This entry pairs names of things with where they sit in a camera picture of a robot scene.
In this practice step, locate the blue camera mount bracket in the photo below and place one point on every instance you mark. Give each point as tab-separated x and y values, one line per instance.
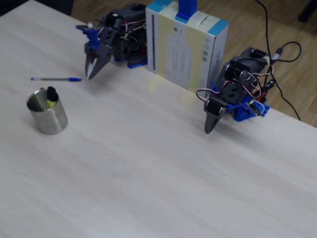
93	37

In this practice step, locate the blue ballpoint pen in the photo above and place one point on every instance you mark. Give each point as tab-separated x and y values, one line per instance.
57	79

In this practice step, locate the black wrist camera board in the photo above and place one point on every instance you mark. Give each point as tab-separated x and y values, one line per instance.
83	27

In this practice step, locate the black controller circuit board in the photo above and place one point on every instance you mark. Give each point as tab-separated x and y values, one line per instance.
255	109

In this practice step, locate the white cardboard box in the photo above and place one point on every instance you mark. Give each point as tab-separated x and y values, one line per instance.
180	57

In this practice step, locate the grey robot arm with camera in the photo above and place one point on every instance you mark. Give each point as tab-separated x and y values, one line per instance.
128	15

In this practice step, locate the grey gripper with camera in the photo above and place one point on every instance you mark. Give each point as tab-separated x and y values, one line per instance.
102	53

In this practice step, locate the beige masking tape strip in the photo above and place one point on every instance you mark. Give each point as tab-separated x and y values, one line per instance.
189	99
156	83

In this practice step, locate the grey robot arm without camera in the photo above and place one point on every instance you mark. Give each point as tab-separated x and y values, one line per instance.
247	64

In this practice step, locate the grey gripper without camera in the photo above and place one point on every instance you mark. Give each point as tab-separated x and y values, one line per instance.
214	109

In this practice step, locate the blue base of camera arm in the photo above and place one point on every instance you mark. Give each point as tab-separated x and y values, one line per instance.
136	65

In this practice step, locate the black furniture leg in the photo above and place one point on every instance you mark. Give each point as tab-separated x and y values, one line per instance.
308	10

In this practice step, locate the blue camera stand post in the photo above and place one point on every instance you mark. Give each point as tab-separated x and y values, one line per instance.
187	8

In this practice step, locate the yellow highlighter pen black cap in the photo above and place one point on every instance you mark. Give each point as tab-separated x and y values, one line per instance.
52	93

